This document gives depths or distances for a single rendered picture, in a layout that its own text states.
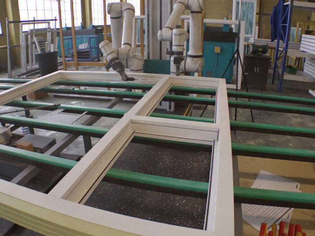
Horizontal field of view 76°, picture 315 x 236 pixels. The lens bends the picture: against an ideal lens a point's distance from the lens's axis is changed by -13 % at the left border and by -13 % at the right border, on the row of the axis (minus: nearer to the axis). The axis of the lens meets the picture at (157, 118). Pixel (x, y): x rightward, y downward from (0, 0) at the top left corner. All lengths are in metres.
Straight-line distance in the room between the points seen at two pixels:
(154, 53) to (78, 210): 2.28
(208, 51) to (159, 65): 2.83
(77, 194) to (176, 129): 0.49
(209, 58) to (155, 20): 2.87
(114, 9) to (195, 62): 0.93
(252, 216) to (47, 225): 0.74
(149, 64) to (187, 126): 1.74
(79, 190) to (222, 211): 0.39
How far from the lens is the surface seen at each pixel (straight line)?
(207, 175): 1.23
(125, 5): 2.28
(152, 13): 2.64
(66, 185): 0.65
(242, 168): 1.25
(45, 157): 0.94
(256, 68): 5.16
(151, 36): 2.61
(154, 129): 0.98
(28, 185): 1.30
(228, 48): 5.29
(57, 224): 0.56
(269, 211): 1.03
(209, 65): 5.33
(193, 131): 0.95
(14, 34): 10.37
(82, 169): 0.70
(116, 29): 2.36
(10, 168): 1.36
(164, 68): 2.57
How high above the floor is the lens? 1.33
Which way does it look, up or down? 23 degrees down
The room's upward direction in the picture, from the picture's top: straight up
